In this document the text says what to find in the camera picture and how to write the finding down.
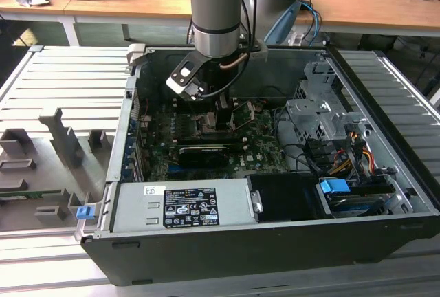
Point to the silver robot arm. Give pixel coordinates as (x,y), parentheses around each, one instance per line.
(214,8)

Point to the CPU socket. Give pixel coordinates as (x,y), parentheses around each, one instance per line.
(208,121)

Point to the black graphics card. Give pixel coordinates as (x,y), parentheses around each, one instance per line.
(203,156)

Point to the pale blue teach pendant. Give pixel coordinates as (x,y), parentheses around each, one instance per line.
(283,25)

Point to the green motherboard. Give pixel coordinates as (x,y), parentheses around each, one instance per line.
(261,152)

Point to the silver metal drive cage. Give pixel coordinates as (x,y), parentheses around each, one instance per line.
(309,118)

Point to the black plastic shroud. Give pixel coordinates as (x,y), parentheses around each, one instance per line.
(285,197)

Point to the silver power supply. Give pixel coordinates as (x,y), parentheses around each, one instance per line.
(137,207)

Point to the hard disk in blue carrier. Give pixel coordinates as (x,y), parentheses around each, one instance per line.
(333,186)

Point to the grey parts rack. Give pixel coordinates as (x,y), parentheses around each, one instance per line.
(62,139)

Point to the black PC case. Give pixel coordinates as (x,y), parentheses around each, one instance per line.
(240,249)

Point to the blue case latch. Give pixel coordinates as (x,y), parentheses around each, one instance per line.
(85,212)

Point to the green RAM stick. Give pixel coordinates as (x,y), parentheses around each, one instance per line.
(31,195)

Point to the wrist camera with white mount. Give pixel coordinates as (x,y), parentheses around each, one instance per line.
(184,73)

